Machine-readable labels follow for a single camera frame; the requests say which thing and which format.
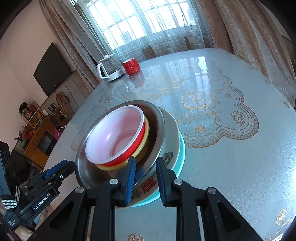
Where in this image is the wicker chair back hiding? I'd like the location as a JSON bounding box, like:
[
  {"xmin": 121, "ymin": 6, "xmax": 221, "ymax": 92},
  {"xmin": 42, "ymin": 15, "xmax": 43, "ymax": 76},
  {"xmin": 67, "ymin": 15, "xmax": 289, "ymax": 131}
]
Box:
[{"xmin": 55, "ymin": 93, "xmax": 74, "ymax": 119}]

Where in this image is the red ceramic mug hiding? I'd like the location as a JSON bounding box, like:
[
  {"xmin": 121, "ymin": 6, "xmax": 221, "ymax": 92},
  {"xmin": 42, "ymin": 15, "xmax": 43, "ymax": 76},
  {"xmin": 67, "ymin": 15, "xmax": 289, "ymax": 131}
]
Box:
[{"xmin": 122, "ymin": 58, "xmax": 140, "ymax": 75}]

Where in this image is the black wall television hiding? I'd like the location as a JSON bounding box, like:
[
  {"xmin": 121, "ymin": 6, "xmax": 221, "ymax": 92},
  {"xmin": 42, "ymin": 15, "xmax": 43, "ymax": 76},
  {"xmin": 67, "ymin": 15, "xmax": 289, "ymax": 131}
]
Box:
[{"xmin": 33, "ymin": 43, "xmax": 72, "ymax": 96}]

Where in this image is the beige curtain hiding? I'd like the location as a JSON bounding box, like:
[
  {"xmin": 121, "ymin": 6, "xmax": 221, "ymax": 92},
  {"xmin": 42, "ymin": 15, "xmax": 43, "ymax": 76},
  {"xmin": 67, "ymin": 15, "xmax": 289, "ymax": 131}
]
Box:
[
  {"xmin": 198, "ymin": 1, "xmax": 295, "ymax": 106},
  {"xmin": 39, "ymin": 1, "xmax": 106, "ymax": 91}
]

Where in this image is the white glass kettle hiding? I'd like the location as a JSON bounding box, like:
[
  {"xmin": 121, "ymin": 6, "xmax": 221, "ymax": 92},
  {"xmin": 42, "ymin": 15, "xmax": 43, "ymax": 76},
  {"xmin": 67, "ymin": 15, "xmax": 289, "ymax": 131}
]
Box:
[{"xmin": 96, "ymin": 53, "xmax": 125, "ymax": 81}]

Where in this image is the large white dragon plate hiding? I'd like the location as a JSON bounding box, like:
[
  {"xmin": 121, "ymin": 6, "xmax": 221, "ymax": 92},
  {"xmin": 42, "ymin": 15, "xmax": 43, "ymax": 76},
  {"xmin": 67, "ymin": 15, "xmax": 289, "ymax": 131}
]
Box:
[{"xmin": 129, "ymin": 107, "xmax": 181, "ymax": 207}]

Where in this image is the turquoise plastic plate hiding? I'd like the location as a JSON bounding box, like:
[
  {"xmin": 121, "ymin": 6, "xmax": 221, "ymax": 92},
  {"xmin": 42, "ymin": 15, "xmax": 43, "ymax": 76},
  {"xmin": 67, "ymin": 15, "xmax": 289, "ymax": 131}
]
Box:
[{"xmin": 133, "ymin": 132, "xmax": 185, "ymax": 207}]

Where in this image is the wooden cabinet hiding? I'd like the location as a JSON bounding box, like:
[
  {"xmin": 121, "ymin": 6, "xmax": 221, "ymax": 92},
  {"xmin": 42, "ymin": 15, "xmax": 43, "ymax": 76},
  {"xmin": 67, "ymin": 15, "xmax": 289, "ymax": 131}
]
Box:
[{"xmin": 18, "ymin": 101, "xmax": 57, "ymax": 168}]

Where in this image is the white sheer curtain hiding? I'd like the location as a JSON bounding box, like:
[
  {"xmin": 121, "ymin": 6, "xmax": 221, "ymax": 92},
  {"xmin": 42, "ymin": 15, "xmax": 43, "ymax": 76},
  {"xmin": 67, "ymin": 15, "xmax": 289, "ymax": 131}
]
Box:
[{"xmin": 73, "ymin": 1, "xmax": 214, "ymax": 62}]

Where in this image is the right beige curtain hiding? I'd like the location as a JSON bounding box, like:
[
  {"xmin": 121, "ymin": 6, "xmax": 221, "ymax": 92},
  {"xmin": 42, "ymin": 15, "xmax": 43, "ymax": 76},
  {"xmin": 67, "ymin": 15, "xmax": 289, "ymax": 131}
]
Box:
[{"xmin": 198, "ymin": 1, "xmax": 295, "ymax": 106}]

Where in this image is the yellow plastic bowl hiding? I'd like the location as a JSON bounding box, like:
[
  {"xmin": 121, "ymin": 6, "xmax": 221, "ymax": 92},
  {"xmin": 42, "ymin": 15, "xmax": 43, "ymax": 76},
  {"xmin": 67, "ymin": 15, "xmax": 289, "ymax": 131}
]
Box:
[{"xmin": 95, "ymin": 116, "xmax": 149, "ymax": 171}]

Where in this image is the red plastic bowl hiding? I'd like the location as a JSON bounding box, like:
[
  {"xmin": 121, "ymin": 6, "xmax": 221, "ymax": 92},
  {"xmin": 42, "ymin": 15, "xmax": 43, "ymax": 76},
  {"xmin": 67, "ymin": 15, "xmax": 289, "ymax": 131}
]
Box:
[{"xmin": 85, "ymin": 105, "xmax": 145, "ymax": 167}]

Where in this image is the left beige curtain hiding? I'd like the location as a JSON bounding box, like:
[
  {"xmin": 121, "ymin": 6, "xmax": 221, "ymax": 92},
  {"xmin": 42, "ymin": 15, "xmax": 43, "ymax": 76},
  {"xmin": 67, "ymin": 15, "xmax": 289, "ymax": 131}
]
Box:
[{"xmin": 39, "ymin": 1, "xmax": 106, "ymax": 91}]

